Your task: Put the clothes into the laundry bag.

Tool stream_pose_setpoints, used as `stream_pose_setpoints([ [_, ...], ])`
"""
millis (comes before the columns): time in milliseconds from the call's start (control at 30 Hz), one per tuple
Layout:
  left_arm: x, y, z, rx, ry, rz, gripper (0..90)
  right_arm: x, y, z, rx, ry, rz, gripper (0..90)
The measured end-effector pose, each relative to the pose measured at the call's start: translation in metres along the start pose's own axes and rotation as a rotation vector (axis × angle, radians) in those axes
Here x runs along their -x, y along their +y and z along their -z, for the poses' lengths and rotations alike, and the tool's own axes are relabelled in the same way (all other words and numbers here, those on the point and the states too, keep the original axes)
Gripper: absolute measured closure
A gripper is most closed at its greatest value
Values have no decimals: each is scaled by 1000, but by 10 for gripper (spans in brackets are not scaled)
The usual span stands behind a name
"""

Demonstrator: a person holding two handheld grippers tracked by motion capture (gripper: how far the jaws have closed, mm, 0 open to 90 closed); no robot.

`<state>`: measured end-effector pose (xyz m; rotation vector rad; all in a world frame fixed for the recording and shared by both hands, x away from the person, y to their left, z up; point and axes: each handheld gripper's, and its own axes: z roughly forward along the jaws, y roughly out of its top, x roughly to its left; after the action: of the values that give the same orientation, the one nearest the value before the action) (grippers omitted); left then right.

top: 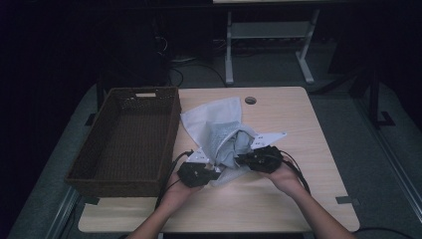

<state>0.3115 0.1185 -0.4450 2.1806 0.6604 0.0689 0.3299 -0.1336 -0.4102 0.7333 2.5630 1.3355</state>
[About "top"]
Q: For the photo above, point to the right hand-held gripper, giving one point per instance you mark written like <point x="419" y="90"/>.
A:
<point x="265" y="159"/>

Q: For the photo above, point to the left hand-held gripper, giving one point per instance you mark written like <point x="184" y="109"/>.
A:
<point x="195" y="174"/>

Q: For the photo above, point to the grey-blue garment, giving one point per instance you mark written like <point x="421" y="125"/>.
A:
<point x="241" y="143"/>

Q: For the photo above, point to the white mesh laundry bag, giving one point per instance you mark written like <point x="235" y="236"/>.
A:
<point x="214" y="114"/>

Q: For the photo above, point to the person's left hand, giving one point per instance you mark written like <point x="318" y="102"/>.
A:
<point x="180" y="195"/>

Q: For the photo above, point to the person's right hand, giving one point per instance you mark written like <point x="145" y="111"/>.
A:
<point x="287" y="181"/>

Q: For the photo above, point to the brown wicker basket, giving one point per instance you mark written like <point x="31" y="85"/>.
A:
<point x="132" y="142"/>

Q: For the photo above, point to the black metal stand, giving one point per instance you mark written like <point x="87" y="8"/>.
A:
<point x="373" y="99"/>

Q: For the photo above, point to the white metal desk frame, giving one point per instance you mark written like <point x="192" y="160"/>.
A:
<point x="268" y="31"/>

